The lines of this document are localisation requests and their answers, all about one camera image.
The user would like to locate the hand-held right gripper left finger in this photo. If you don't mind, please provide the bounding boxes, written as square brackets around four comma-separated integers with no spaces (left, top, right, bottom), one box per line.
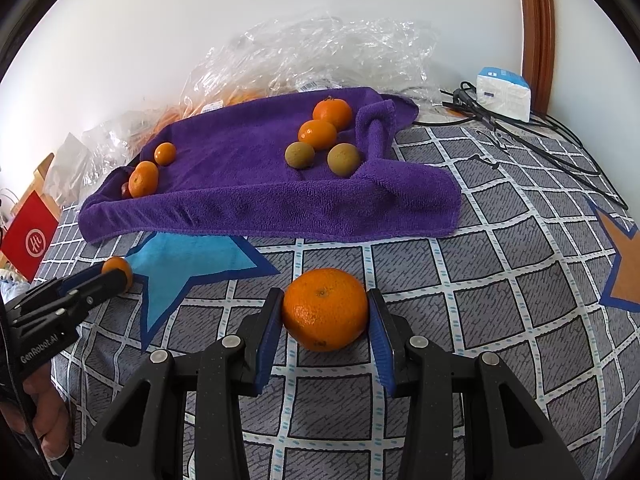
[62,287,287,480]

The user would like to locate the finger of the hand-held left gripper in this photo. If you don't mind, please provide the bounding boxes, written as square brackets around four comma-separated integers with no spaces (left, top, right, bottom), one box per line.
[74,268,129,312]
[59,262,109,296]

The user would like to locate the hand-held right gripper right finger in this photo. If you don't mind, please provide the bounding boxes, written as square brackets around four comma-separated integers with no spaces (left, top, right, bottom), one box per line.
[367,287,584,480]

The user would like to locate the large orange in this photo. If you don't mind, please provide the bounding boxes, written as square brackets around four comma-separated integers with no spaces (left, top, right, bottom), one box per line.
[281,268,370,352]

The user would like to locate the brown green kiwi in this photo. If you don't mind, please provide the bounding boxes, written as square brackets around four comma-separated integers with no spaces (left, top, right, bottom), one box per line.
[285,141,316,169]
[327,143,362,177]

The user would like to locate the person's left hand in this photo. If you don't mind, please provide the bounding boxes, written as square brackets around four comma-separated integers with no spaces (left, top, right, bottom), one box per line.
[22,361,74,462]

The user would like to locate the red paper bag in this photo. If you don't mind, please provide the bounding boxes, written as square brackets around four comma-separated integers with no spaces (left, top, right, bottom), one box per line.
[0,191,62,284]

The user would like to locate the cardboard box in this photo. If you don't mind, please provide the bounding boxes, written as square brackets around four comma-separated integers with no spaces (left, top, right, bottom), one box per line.
[32,152,57,196]

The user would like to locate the white plastic bag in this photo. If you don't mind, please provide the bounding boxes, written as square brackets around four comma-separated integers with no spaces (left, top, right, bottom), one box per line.
[46,132,98,207]

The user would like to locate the grey checked bedsheet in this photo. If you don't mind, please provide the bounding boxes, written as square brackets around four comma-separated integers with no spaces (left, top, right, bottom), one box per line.
[35,110,640,480]

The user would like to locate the crumpled clear plastic bag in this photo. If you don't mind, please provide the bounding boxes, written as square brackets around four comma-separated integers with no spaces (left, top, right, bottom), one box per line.
[80,107,173,188]

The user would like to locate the purple towel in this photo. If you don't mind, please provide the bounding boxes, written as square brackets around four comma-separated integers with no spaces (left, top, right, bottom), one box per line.
[78,86,462,244]

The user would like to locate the pile of bagged oranges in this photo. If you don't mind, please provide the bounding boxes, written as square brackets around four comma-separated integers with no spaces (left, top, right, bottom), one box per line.
[150,86,266,133]

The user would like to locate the orange with stem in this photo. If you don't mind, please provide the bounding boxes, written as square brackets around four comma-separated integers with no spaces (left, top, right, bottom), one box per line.
[313,96,353,130]

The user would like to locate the blue white tissue pack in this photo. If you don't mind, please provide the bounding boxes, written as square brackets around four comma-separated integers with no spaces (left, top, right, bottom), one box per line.
[475,66,532,123]

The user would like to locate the large clear plastic bag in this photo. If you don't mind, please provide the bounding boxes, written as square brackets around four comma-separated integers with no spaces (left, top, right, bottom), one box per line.
[177,7,453,118]

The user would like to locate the black cables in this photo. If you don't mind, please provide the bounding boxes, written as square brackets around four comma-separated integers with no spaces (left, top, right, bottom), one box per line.
[440,81,629,211]

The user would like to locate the brown wooden door frame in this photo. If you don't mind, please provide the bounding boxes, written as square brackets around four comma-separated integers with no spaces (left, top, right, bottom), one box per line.
[515,0,557,117]

